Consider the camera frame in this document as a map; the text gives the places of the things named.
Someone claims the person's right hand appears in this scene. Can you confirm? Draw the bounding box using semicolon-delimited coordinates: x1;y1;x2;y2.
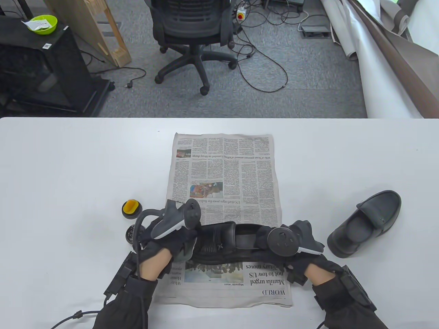
254;221;344;285

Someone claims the person's left hand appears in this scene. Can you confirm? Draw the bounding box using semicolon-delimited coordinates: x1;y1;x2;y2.
140;224;199;280

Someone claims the white grey polishing cloth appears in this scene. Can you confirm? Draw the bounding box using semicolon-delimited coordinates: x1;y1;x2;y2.
173;236;198;263

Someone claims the grey hand controller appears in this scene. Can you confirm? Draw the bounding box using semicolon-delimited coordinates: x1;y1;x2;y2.
132;198;203;256
268;221;325;257

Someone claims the black shoe polish tin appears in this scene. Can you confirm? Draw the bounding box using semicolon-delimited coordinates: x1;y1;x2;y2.
125;224;143;245

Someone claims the yellow sponge shoe polish lid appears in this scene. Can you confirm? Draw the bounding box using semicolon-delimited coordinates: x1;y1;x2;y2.
122;199;142;220

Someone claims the black leather shoe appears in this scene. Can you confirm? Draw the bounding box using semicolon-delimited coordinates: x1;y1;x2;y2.
327;190;402;258
187;222;275;265

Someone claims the printed newspaper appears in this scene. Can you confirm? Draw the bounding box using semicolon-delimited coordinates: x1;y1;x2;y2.
153;133;293;307

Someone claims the person's left forearm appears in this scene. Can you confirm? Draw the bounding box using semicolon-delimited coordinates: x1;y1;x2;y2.
93;260;172;329

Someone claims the person's right forearm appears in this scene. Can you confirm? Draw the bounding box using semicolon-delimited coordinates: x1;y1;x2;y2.
310;271;388;329

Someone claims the white rolled sheet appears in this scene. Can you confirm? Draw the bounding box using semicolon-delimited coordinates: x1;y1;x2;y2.
321;0;426;119

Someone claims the black cabinet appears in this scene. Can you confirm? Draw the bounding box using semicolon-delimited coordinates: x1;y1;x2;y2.
0;15;115;117

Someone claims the black office chair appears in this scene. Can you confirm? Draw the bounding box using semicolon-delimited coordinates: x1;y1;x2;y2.
150;0;238;96

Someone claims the brown rolled sheet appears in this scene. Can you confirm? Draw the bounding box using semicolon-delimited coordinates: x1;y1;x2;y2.
348;0;439;119

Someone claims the grey floor box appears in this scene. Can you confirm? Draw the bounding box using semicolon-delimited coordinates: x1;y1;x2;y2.
300;25;331;38

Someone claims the green bowl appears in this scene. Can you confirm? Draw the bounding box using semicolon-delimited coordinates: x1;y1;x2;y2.
26;15;58;35

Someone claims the white paper packet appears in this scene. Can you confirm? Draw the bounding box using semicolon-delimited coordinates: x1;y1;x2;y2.
21;19;51;32

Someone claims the grey fabric sheet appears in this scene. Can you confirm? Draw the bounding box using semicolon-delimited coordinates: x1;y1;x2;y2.
377;0;420;36

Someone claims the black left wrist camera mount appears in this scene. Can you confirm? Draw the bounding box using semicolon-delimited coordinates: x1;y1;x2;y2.
104;252;141;298

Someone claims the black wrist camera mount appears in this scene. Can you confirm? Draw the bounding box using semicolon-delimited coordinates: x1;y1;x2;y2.
340;266;378;310
104;252;141;298

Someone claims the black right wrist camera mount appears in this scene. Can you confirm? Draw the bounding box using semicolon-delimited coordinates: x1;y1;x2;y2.
340;266;378;310

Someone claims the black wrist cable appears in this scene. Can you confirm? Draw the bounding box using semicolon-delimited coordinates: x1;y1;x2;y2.
51;310;103;329

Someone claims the black cable with plug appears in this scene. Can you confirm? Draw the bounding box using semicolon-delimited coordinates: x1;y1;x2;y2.
90;67;147;89

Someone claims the long black floor cable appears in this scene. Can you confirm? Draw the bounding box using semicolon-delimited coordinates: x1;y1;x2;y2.
237;21;288;93

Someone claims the wooden frame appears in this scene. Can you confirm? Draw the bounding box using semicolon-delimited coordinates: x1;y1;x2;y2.
45;0;132;68

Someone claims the black metal post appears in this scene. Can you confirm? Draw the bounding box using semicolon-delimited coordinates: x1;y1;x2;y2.
15;0;35;19

